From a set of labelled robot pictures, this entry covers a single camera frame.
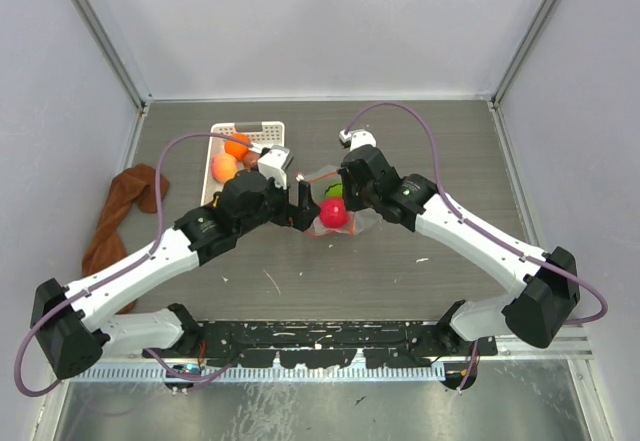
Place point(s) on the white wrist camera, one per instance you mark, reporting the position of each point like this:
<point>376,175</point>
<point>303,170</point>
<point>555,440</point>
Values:
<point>355,139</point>
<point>273,164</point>

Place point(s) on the peach fruit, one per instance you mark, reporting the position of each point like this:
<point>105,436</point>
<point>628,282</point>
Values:
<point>224,167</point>

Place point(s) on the clear orange zip bag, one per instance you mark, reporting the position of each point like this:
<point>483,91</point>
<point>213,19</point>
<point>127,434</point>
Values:
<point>358,222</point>

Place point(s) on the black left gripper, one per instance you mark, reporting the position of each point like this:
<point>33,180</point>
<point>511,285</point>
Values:
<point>300,215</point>

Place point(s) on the green striped ball fruit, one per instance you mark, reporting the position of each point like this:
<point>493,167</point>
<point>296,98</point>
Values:
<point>334,190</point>

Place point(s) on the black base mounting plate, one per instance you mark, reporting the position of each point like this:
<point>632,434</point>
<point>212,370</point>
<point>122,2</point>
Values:
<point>259,344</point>

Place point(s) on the aluminium frame post right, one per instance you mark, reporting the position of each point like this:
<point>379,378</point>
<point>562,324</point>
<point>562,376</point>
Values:
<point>534,31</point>

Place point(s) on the slotted cable duct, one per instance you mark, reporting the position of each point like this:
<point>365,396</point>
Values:
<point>358,372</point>

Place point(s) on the brown cloth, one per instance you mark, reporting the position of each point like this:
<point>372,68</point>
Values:
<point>133,186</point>

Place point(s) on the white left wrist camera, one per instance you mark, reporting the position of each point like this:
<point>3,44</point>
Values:
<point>273,164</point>

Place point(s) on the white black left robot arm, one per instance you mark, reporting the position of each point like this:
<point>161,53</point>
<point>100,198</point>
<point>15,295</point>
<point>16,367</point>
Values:
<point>78,323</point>

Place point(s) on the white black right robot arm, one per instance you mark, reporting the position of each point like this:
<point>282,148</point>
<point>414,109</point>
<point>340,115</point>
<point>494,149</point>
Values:
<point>540,290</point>

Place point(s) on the orange fruit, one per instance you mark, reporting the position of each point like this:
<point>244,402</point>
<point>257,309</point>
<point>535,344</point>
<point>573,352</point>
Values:
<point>238,145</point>

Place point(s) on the aluminium frame post left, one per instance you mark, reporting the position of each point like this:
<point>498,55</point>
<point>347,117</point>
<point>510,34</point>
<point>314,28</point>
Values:
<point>104,29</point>

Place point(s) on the red apple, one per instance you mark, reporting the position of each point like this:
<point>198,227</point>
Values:
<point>333,213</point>

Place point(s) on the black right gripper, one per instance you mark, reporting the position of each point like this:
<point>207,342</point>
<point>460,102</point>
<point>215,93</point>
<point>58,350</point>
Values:
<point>347,178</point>

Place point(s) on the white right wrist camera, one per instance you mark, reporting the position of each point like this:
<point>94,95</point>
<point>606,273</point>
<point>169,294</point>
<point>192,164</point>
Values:
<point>355,139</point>

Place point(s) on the brown kiwi fruit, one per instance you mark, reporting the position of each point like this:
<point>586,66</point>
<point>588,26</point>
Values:
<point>250,160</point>

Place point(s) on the aluminium frame post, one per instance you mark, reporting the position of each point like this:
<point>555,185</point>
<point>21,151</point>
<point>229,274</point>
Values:
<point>534,31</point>
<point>104,29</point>

